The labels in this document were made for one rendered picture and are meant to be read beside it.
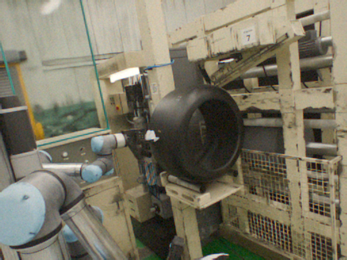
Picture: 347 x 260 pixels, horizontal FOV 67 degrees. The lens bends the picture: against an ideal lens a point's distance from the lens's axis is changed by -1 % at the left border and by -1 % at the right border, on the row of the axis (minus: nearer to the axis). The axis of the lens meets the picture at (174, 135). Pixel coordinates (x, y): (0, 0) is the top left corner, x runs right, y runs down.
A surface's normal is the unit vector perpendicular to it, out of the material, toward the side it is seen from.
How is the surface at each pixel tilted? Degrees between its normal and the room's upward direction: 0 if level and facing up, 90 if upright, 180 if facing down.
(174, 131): 76
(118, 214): 90
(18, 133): 90
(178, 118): 67
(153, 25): 90
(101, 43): 90
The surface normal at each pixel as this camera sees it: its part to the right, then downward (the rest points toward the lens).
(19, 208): -0.04, 0.07
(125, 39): 0.41, 0.11
